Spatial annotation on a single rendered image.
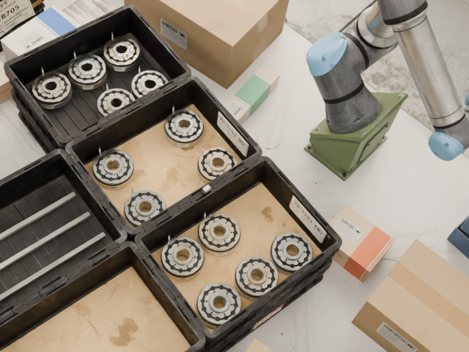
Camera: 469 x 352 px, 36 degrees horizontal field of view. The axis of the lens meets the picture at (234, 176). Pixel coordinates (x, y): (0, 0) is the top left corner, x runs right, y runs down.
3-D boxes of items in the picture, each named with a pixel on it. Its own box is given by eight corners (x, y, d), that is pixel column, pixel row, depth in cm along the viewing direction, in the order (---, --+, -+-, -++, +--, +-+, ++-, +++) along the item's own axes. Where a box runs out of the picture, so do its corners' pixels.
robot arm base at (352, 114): (345, 104, 204) (332, 74, 199) (391, 100, 193) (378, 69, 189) (319, 135, 195) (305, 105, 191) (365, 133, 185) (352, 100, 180)
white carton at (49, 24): (57, 24, 221) (54, 4, 213) (84, 47, 218) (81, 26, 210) (5, 59, 213) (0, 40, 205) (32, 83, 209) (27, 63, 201)
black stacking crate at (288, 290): (259, 177, 188) (265, 155, 178) (333, 262, 177) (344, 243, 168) (133, 258, 173) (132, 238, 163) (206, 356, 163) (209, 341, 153)
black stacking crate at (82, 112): (132, 31, 208) (130, 3, 199) (191, 99, 198) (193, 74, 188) (9, 92, 194) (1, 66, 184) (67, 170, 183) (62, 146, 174)
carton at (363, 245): (314, 245, 191) (319, 233, 185) (340, 216, 197) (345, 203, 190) (362, 283, 187) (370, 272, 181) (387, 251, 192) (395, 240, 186)
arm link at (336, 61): (312, 96, 193) (292, 53, 187) (347, 70, 197) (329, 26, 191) (338, 102, 183) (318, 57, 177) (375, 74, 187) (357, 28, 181)
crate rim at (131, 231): (194, 78, 190) (194, 72, 188) (264, 158, 179) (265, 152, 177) (63, 151, 175) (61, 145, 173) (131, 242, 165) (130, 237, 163)
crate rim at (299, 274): (264, 158, 179) (266, 153, 177) (343, 246, 169) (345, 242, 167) (131, 242, 165) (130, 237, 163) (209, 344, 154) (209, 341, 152)
